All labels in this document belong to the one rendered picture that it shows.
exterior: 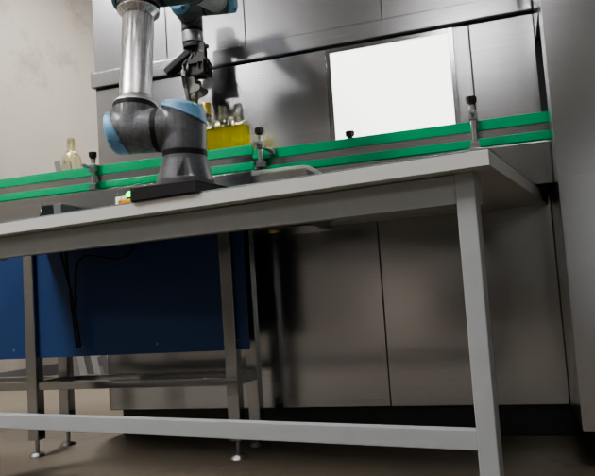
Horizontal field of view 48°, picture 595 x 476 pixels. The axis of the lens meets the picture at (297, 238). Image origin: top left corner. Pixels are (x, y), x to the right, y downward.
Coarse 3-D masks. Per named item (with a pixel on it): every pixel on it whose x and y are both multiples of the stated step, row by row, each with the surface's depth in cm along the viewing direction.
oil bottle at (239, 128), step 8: (232, 120) 225; (240, 120) 224; (232, 128) 225; (240, 128) 224; (248, 128) 227; (232, 136) 224; (240, 136) 224; (248, 136) 227; (232, 144) 224; (240, 144) 223
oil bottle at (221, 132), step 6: (222, 120) 227; (216, 126) 226; (222, 126) 226; (228, 126) 226; (216, 132) 226; (222, 132) 226; (228, 132) 225; (216, 138) 226; (222, 138) 226; (228, 138) 225; (216, 144) 226; (222, 144) 225; (228, 144) 225
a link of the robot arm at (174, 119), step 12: (156, 108) 175; (168, 108) 172; (180, 108) 171; (192, 108) 172; (156, 120) 171; (168, 120) 171; (180, 120) 170; (192, 120) 171; (204, 120) 174; (156, 132) 171; (168, 132) 171; (180, 132) 170; (192, 132) 171; (204, 132) 174; (156, 144) 173; (168, 144) 171; (180, 144) 170; (192, 144) 171; (204, 144) 174
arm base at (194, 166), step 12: (168, 156) 171; (180, 156) 170; (192, 156) 170; (204, 156) 173; (168, 168) 169; (180, 168) 169; (192, 168) 169; (204, 168) 171; (156, 180) 173; (168, 180) 168; (180, 180) 167; (204, 180) 170
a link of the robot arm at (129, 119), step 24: (120, 0) 181; (144, 0) 180; (144, 24) 181; (144, 48) 180; (120, 72) 179; (144, 72) 178; (120, 96) 175; (144, 96) 176; (120, 120) 173; (144, 120) 172; (120, 144) 174; (144, 144) 174
